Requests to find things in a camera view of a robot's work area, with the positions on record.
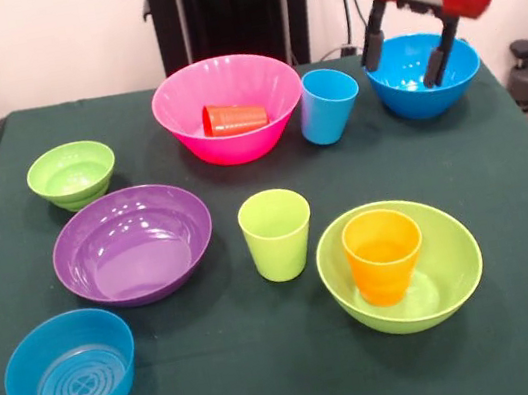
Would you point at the blue plastic cup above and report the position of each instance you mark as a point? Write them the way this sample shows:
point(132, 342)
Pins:
point(326, 116)

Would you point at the small green ribbed bowl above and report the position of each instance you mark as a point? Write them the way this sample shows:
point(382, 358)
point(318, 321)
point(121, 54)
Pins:
point(72, 179)

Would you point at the purple plastic bowl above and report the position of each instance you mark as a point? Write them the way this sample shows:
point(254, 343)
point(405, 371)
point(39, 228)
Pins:
point(137, 259)

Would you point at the orange plastic cup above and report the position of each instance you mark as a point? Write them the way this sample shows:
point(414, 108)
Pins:
point(382, 269)

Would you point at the large green plastic bowl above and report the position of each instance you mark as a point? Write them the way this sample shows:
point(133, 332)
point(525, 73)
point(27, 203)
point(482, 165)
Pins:
point(453, 267)

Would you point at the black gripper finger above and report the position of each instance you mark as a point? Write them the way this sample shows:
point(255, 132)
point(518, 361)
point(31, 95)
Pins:
point(372, 42)
point(440, 56)

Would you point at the green plastic cup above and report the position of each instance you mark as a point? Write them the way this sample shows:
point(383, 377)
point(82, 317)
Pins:
point(278, 251)

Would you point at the dark green tablecloth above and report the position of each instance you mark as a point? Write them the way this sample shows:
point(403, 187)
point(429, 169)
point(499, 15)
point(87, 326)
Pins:
point(272, 368)

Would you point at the large blue plastic bowl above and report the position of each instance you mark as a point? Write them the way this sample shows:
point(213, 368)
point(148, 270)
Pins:
point(409, 97)

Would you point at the small blue patterned bowl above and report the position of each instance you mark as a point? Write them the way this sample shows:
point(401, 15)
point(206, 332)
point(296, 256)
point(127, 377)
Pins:
point(72, 386)

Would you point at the red plastic cup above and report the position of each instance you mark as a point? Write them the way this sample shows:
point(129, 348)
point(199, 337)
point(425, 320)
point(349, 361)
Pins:
point(235, 118)

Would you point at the pink plastic bowl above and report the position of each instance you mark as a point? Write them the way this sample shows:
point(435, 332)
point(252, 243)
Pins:
point(235, 149)

